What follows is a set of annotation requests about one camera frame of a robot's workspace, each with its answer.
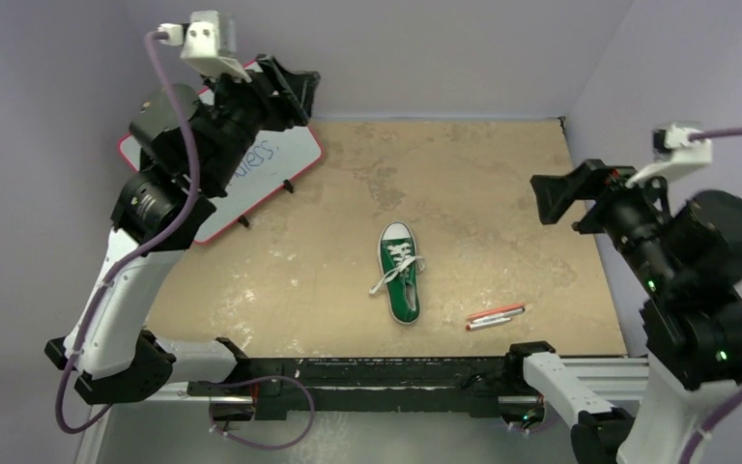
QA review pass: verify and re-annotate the white shoelace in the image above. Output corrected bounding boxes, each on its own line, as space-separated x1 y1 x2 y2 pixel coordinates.
368 242 426 295

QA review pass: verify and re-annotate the red white marker pen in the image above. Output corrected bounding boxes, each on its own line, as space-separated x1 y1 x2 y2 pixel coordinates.
465 307 526 332

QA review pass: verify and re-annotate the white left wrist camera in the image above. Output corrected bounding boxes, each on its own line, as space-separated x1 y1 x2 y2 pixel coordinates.
157 11 251 82

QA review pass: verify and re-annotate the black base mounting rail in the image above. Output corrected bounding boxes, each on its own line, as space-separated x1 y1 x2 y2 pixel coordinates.
188 356 551 426

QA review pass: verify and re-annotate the green canvas sneaker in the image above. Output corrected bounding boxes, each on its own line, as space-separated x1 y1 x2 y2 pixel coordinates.
377 221 421 325

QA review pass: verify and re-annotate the black whiteboard easel stand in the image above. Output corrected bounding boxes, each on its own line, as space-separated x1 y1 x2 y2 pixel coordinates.
236 179 296 228

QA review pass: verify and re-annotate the silver aluminium frame rail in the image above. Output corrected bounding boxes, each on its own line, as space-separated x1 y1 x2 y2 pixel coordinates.
76 342 648 462

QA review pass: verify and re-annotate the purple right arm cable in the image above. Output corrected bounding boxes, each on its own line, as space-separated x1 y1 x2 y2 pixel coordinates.
508 126 742 464

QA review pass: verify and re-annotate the orange marker pen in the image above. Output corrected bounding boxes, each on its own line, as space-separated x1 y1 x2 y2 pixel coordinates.
467 304 525 321

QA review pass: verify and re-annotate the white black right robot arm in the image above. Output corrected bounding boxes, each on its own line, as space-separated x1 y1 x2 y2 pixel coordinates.
503 159 742 463

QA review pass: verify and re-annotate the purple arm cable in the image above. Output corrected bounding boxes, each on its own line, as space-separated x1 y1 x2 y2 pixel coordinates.
53 28 318 451
508 126 742 464

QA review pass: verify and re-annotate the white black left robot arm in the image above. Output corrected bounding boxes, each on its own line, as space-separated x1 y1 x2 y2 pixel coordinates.
44 55 321 405

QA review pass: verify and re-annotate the pink framed whiteboard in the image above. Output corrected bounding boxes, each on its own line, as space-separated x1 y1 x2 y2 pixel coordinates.
111 83 323 249

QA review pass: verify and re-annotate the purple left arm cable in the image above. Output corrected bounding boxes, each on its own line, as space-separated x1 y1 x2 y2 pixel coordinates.
53 28 318 451

